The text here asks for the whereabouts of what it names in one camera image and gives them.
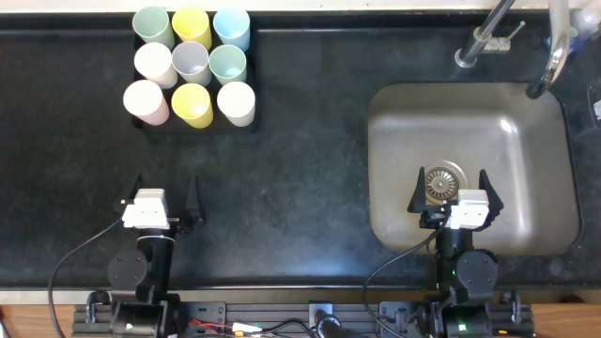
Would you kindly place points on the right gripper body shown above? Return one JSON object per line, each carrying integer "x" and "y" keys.
{"x": 436, "y": 219}

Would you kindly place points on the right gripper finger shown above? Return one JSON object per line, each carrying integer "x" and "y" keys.
{"x": 418, "y": 199}
{"x": 493, "y": 202}

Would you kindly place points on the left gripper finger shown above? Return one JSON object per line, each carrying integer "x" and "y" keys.
{"x": 195, "y": 206}
{"x": 137, "y": 188}

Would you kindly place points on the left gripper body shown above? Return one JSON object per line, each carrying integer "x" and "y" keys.
{"x": 180, "y": 225}

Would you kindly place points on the yellow cup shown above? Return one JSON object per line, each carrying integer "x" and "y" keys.
{"x": 191, "y": 101}
{"x": 190, "y": 23}

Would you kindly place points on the white cup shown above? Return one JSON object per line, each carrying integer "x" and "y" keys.
{"x": 152, "y": 61}
{"x": 235, "y": 99}

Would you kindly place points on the steel sink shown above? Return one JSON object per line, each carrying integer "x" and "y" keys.
{"x": 516, "y": 141}

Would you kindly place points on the black tray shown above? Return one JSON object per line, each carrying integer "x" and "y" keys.
{"x": 174, "y": 128}

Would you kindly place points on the pink cup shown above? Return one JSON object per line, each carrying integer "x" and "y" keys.
{"x": 143, "y": 99}

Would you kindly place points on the grey cup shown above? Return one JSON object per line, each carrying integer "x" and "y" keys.
{"x": 190, "y": 60}

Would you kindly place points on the black round container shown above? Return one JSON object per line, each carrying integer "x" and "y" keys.
{"x": 597, "y": 110}

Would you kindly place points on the green cup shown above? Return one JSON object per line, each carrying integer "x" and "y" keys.
{"x": 152, "y": 23}
{"x": 227, "y": 63}

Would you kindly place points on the steel tap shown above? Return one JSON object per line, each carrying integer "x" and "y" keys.
{"x": 561, "y": 42}

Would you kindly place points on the blue cup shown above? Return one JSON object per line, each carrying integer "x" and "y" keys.
{"x": 231, "y": 24}

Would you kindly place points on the blue soap bottle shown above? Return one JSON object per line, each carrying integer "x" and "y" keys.
{"x": 587, "y": 21}

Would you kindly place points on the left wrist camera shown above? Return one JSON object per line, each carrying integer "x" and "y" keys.
{"x": 146, "y": 209}

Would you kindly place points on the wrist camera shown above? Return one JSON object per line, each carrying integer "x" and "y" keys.
{"x": 146, "y": 209}
{"x": 469, "y": 209}

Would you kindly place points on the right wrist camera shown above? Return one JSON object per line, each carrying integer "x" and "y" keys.
{"x": 469, "y": 209}

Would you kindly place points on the mounting rail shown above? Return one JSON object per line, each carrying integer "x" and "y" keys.
{"x": 272, "y": 313}

